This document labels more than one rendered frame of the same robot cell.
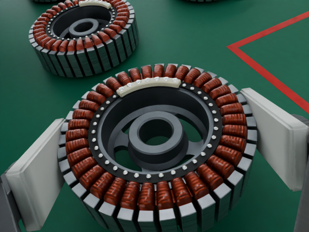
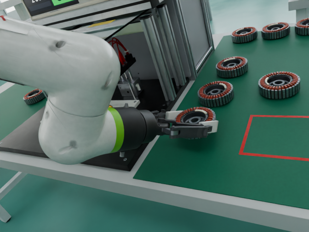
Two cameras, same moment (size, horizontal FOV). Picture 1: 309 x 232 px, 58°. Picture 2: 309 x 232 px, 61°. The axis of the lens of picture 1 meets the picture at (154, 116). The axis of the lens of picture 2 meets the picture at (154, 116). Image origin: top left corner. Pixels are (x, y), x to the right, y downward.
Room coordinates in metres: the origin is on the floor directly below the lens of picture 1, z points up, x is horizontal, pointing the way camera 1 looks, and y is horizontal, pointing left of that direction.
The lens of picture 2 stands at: (-0.31, -0.42, 1.21)
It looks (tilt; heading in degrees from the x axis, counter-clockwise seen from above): 31 degrees down; 55
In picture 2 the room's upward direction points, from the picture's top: 20 degrees counter-clockwise
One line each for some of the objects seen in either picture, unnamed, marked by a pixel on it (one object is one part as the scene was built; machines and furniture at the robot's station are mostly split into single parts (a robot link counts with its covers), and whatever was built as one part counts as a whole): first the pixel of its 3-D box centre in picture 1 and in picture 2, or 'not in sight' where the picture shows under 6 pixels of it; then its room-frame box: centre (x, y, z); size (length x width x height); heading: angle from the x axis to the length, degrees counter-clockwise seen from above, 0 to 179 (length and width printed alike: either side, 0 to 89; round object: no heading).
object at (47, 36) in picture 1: (85, 32); (215, 93); (0.28, 0.06, 0.77); 0.11 x 0.11 x 0.04
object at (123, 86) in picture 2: not in sight; (130, 86); (0.19, 0.38, 0.80); 0.07 x 0.05 x 0.06; 108
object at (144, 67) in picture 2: not in sight; (109, 49); (0.25, 0.53, 0.92); 0.66 x 0.01 x 0.30; 108
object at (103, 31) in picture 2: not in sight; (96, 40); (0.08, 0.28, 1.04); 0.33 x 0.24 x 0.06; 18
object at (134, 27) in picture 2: not in sight; (74, 38); (0.11, 0.48, 1.03); 0.62 x 0.01 x 0.03; 108
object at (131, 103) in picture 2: not in sight; (112, 113); (0.05, 0.34, 0.78); 0.15 x 0.15 x 0.01; 18
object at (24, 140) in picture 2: not in sight; (91, 113); (0.03, 0.46, 0.76); 0.64 x 0.47 x 0.02; 108
